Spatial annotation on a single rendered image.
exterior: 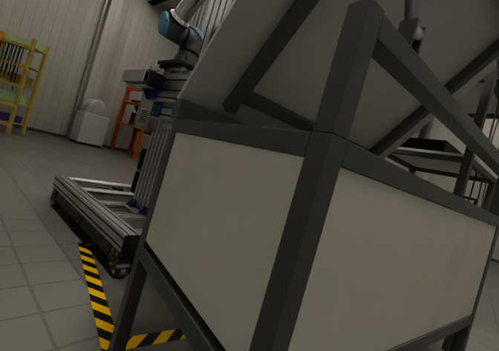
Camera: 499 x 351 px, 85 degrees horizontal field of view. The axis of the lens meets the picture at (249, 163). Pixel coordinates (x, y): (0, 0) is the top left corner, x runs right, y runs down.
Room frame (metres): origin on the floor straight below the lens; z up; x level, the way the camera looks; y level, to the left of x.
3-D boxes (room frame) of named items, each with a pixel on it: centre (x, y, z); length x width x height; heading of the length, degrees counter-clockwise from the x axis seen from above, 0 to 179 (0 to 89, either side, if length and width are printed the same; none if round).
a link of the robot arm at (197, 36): (1.59, 0.52, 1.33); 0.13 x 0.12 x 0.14; 138
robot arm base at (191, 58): (1.60, 0.52, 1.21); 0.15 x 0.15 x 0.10
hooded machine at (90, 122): (7.75, 4.62, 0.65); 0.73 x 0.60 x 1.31; 139
